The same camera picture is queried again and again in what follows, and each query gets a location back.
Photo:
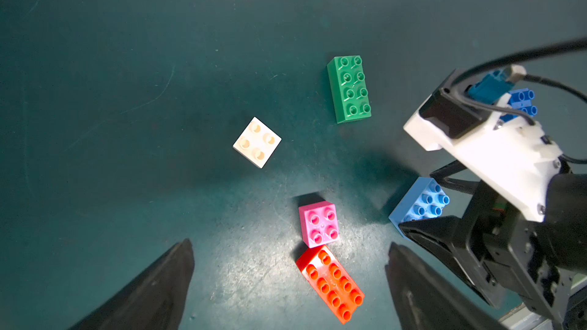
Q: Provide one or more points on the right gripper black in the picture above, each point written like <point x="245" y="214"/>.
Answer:
<point x="493" y="248"/>

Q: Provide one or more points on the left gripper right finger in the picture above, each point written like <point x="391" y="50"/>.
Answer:
<point x="425" y="300"/>

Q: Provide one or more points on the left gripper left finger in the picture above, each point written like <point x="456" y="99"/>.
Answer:
<point x="155" y="299"/>

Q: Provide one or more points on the light blue long lego brick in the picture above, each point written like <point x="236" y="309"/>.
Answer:
<point x="424" y="200"/>

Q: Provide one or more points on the red long lego brick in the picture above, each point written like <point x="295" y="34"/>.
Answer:
<point x="331" y="281"/>

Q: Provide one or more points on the blue square lego brick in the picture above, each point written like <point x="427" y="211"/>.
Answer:
<point x="521" y="100"/>

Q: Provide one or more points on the pink square lego brick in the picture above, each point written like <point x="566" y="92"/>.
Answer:
<point x="319" y="224"/>

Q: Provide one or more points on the cream square lego brick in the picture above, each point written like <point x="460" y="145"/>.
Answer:
<point x="257" y="143"/>

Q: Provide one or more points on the green long lego brick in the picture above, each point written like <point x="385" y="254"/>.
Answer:
<point x="348" y="87"/>

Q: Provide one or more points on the green table mat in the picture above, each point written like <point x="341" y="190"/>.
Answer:
<point x="118" y="120"/>

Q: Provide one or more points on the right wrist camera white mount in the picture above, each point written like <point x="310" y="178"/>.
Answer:
<point x="471" y="119"/>

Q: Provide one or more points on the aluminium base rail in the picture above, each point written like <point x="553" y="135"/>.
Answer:
<point x="521" y="318"/>

